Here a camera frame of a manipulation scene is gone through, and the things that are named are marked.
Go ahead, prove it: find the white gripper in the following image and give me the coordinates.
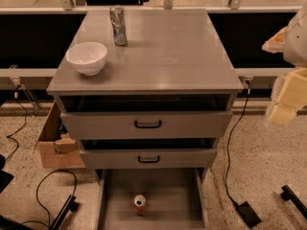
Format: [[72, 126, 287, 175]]
[[262, 4, 307, 127]]

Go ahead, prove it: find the red coke can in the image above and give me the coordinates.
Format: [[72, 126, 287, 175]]
[[132, 195, 147, 216]]

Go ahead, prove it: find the grey drawer cabinet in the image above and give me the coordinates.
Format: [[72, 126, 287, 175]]
[[46, 9, 244, 184]]

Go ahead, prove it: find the grey middle drawer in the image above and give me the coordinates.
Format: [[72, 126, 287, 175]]
[[80, 149, 217, 169]]

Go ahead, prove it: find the grey top drawer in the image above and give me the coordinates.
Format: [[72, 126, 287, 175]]
[[60, 111, 232, 140]]

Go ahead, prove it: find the grey open bottom drawer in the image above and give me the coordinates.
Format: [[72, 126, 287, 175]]
[[94, 169, 209, 230]]

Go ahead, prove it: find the silver tall can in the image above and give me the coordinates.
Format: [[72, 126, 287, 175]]
[[109, 6, 128, 46]]

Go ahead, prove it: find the black stand leg right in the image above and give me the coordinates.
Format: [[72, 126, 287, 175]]
[[280, 185, 307, 219]]

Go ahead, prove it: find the black stand leg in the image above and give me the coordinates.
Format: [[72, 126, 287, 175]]
[[280, 185, 307, 219], [50, 195, 79, 230]]

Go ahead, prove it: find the white ceramic bowl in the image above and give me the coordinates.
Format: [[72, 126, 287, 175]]
[[65, 42, 107, 76]]

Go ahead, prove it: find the brown cardboard box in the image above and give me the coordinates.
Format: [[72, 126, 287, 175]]
[[37, 102, 84, 169]]

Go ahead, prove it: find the black stand leg left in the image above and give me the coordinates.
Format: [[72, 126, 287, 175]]
[[50, 195, 79, 230]]

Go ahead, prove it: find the black top drawer handle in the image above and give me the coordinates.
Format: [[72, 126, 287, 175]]
[[134, 120, 162, 129]]

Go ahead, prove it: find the black drawer handle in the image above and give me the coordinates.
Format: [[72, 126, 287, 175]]
[[137, 155, 160, 164], [134, 120, 162, 129]]

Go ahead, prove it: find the black power adapter with cable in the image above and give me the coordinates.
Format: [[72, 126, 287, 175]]
[[224, 79, 261, 229]]

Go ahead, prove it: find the black middle drawer handle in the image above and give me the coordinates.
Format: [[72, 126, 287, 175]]
[[137, 155, 160, 164]]

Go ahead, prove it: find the black cable on left floor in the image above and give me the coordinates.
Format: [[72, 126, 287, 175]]
[[5, 83, 29, 162]]

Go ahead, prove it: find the black looped floor cable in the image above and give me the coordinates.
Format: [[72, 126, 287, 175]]
[[20, 169, 78, 228]]

